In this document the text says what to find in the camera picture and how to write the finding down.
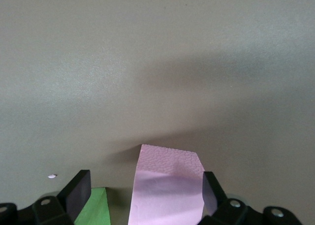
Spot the pink foam block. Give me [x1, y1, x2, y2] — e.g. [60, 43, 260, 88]
[127, 144, 206, 225]

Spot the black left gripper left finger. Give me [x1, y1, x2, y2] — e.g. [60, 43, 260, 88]
[0, 169, 92, 225]

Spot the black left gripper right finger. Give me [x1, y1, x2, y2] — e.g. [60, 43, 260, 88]
[196, 171, 305, 225]

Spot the green foam block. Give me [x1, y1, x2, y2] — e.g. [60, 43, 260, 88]
[73, 187, 111, 225]

